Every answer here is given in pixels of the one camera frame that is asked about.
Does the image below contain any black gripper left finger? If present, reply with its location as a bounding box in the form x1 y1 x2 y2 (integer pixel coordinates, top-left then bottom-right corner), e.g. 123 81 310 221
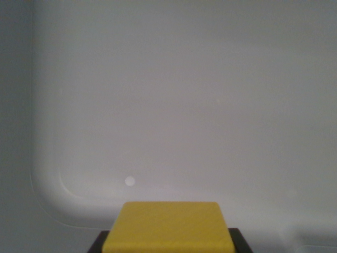
87 230 111 253

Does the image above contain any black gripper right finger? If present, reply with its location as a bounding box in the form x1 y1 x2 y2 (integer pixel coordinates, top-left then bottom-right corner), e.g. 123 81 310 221
227 227 255 253

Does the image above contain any yellow cube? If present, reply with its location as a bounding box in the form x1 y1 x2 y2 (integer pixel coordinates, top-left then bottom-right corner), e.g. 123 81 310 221
102 201 236 253

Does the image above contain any white plastic bin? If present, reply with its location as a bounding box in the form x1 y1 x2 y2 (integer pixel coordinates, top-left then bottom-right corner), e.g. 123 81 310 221
0 0 337 253

